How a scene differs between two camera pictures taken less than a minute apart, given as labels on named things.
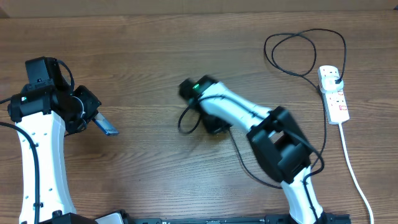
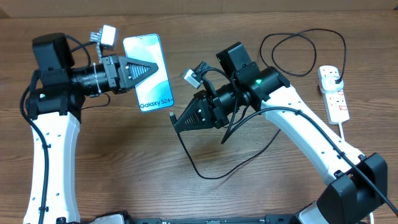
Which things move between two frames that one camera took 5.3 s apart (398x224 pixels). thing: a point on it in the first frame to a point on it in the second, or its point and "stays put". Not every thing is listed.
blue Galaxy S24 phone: x=105 y=126 to x=154 y=92
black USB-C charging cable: x=301 y=74 to x=173 y=119
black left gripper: x=92 y=102 to x=111 y=64
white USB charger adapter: x=328 y=83 stays put
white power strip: x=335 y=104 stays put
